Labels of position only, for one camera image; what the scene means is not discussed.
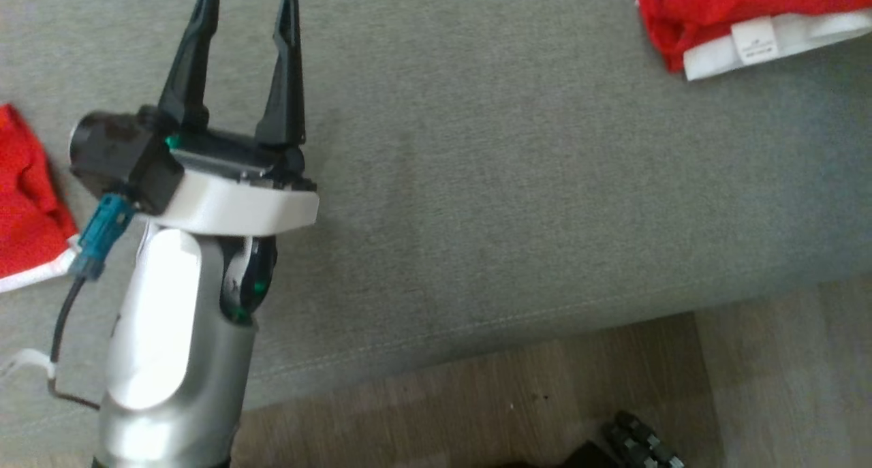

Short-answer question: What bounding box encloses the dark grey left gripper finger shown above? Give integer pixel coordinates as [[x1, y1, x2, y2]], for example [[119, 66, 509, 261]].
[[157, 0, 222, 132], [254, 0, 307, 149]]

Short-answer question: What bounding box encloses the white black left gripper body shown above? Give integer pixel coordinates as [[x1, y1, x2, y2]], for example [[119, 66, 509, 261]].
[[135, 130, 321, 238]]

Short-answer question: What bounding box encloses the red garment with white hem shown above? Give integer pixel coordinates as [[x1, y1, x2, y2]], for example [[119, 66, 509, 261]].
[[0, 104, 81, 293]]

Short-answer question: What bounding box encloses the red t-shirt with white label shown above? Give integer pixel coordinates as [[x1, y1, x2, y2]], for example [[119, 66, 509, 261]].
[[632, 0, 872, 82]]

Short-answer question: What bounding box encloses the grey sofa seat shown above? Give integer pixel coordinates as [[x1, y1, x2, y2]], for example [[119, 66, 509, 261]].
[[0, 0, 872, 450]]

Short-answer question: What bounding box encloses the black cable with blue connector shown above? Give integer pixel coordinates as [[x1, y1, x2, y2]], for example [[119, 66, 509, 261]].
[[48, 194, 137, 411]]

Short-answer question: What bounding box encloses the white cable strap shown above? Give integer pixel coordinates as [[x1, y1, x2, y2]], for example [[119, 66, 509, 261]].
[[0, 349, 57, 381]]

